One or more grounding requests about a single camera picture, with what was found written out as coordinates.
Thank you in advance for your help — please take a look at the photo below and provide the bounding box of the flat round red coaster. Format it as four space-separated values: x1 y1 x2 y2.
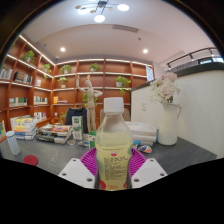
22 154 39 167

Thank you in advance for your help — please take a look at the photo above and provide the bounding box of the pink white flower bouquet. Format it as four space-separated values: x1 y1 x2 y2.
149 71 182 105

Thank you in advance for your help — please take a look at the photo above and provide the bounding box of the stack of dark books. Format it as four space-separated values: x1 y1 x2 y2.
35 124 74 145

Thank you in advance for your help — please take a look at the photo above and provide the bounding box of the white ceramic jug vase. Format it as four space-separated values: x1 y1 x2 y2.
156 102 183 147

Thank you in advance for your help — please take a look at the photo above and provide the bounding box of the wooden shelf unit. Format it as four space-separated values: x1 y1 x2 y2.
0 34 156 139

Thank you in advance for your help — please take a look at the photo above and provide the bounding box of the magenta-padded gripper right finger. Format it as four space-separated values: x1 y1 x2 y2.
126 147 168 190

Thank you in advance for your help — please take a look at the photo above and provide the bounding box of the white wall poster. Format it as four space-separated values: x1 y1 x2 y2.
145 65 155 83

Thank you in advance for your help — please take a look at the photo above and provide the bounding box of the black track light rail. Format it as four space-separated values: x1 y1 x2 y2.
166 46 219 70

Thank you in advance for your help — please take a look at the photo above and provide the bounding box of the ceiling air vent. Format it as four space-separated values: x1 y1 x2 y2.
112 23 140 34

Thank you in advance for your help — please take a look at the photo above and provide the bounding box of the tall green white carton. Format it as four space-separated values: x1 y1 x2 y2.
71 116 84 141

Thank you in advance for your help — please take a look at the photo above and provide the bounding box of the branched ceiling lamp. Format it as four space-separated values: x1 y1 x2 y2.
74 0 130 24

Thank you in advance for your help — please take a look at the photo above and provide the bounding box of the stack of colourful books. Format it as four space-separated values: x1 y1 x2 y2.
9 115 39 141

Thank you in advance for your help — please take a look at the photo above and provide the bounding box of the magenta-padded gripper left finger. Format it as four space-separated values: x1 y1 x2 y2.
57 147 98 190

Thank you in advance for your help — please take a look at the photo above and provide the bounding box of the small colourful snack packet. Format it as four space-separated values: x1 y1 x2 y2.
137 144 153 155

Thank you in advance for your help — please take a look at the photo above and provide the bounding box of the stack of white tissue packs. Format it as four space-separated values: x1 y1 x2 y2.
124 121 158 147

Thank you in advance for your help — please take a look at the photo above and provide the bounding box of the window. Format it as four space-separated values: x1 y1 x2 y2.
199 56 224 66

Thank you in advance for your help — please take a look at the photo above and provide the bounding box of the grey curtain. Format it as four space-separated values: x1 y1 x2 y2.
168 61 201 73

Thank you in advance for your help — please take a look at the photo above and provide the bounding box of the clear bottle with yellow drink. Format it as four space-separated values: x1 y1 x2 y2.
94 96 134 192

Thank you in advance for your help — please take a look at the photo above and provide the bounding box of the wooden artist mannequin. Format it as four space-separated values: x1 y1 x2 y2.
75 75 104 134

